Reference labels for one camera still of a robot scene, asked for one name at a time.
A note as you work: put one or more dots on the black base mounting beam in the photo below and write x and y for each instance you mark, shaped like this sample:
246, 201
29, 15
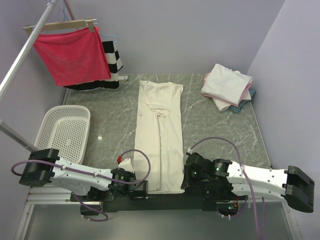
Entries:
156, 202

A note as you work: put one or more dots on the wooden clip hanger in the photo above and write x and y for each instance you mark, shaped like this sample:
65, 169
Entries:
72, 24

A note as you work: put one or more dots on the blue wire hanger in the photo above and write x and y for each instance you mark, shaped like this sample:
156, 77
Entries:
110, 37

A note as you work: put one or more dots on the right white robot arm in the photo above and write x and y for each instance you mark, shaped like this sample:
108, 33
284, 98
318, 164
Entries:
222, 181

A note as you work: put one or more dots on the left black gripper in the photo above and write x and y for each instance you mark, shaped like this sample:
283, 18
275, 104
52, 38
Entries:
131, 174

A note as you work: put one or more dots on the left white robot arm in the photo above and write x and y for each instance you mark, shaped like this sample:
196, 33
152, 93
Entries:
46, 167

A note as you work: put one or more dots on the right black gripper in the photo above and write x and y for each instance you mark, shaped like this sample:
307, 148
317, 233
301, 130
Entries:
188, 183

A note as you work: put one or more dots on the folded blue t shirt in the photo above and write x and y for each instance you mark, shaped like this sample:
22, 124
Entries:
245, 102

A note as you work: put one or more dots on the cream white t shirt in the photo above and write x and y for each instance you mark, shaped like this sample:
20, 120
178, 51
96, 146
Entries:
159, 135

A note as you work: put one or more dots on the silver clothes rack pole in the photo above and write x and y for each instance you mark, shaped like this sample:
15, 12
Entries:
15, 67

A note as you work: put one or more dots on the black white striped cloth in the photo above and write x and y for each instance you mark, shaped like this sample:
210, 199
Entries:
114, 64

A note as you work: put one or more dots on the white plastic laundry basket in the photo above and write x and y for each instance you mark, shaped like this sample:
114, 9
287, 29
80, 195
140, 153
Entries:
65, 128

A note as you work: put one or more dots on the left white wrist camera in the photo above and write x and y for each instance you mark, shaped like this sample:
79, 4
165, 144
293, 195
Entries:
125, 163

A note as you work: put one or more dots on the red hanging towel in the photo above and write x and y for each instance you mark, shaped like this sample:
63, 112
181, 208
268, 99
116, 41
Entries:
74, 58

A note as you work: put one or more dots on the folded white t shirt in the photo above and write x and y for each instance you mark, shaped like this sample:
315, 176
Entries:
221, 106

